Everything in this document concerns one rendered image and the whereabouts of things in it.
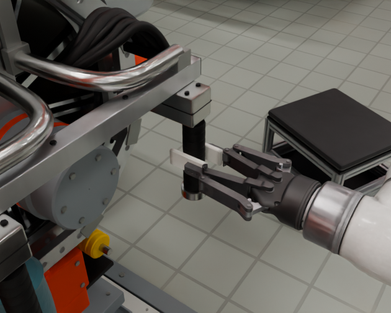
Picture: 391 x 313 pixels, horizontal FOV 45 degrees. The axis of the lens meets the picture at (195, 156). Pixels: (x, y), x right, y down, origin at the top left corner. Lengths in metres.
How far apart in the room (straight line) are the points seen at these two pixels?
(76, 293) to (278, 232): 0.94
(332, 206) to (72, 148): 0.34
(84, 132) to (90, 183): 0.13
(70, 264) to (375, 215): 0.59
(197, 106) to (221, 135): 1.55
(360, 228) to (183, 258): 1.11
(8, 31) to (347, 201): 0.50
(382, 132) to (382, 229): 1.17
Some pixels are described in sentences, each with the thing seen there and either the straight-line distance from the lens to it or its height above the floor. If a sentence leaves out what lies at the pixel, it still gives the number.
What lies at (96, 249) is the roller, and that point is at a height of 0.52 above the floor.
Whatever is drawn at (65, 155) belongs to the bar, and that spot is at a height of 0.97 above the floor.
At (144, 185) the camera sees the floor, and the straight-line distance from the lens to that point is 1.95.
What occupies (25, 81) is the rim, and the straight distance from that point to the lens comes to 0.87.
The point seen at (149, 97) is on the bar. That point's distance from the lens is 0.63.
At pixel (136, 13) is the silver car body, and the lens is 1.48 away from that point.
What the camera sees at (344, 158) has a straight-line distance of 1.61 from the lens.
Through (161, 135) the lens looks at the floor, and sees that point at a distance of 2.22.
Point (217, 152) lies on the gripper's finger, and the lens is 0.74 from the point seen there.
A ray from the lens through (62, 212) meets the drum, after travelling 0.65.
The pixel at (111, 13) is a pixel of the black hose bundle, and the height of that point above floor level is 1.05.
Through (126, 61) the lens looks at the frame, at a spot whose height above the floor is 0.90.
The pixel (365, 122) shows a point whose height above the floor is 0.34.
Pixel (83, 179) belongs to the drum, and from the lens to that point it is 0.66.
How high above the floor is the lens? 1.29
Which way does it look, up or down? 38 degrees down
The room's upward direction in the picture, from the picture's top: straight up
